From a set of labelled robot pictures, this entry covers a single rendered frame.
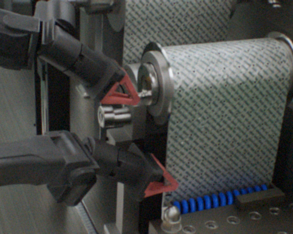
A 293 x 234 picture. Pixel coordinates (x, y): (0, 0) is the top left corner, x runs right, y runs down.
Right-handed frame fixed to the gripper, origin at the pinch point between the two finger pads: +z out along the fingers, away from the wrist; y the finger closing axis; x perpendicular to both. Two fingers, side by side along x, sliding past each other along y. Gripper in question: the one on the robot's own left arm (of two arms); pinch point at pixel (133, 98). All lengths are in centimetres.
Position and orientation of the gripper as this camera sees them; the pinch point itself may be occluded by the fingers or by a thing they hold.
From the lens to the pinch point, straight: 104.8
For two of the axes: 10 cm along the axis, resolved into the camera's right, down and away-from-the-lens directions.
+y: 3.8, 4.4, -8.1
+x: 6.2, -7.8, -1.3
